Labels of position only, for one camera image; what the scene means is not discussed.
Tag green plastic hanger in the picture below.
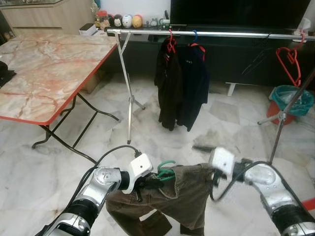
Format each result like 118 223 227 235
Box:
157 160 178 181

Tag brown trousers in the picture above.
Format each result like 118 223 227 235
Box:
106 164 220 236

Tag white blue round plush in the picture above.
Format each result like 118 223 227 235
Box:
122 14 133 29

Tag black television console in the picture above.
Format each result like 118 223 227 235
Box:
107 29 315 99

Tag floral tissue pack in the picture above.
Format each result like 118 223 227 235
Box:
296 21 311 41

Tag black jacket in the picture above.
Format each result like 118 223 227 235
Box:
154 40 184 131

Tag metal clothes rack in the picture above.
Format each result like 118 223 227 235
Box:
107 28 315 165

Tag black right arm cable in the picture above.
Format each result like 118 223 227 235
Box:
209 160 276 203

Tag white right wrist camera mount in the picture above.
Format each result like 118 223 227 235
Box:
209 147 237 178

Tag remote control holder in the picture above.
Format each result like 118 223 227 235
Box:
160 12 172 29

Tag yellow round plush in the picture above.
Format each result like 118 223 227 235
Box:
131 15 144 29

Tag marble folding table red edge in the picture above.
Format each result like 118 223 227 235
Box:
0 32 120 165

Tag black flat television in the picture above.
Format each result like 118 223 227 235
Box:
170 0 312 34

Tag red bin teal liner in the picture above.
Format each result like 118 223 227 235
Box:
267 85 314 126

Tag red plastic hanger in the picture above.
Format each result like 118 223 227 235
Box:
165 29 178 55
276 35 305 88

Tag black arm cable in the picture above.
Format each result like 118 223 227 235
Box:
69 145 143 207
209 160 276 203

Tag light wooden cabinet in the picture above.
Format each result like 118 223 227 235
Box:
0 0 96 35

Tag black white round plush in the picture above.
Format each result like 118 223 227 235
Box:
113 14 124 28

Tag white box black lid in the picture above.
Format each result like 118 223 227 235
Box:
79 22 98 36

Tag navy shirt red collar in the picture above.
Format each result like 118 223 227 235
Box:
176 43 211 132

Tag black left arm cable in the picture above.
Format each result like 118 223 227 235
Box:
69 145 143 207

